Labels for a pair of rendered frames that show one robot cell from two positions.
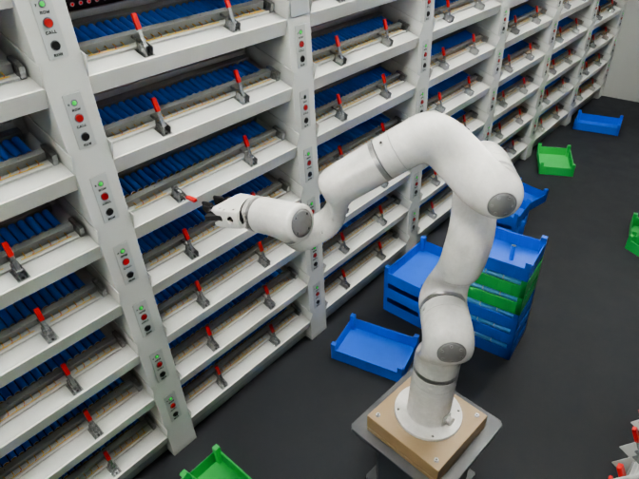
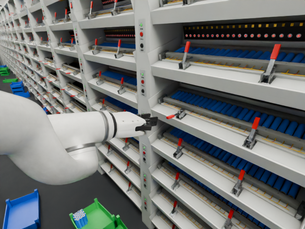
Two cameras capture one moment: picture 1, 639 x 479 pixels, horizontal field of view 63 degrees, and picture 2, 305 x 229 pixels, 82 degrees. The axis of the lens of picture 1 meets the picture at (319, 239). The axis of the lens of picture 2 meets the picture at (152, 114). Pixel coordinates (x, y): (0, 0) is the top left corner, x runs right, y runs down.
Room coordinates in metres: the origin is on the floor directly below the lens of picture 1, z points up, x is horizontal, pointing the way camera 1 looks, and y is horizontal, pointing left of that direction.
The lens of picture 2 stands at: (1.19, -0.27, 1.20)
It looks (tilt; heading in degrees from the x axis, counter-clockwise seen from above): 24 degrees down; 94
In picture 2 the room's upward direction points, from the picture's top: straight up
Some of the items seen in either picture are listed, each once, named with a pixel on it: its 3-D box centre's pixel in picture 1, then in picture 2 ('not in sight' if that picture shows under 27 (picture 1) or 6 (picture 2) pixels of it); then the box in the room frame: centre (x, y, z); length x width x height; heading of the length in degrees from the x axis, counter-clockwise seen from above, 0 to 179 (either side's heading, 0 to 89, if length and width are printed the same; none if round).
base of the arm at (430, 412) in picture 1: (432, 391); not in sight; (0.93, -0.28, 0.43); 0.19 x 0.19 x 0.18
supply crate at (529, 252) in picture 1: (496, 246); not in sight; (1.56, -0.66, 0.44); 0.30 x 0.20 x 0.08; 53
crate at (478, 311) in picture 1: (488, 295); not in sight; (1.56, -0.66, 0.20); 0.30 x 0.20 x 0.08; 53
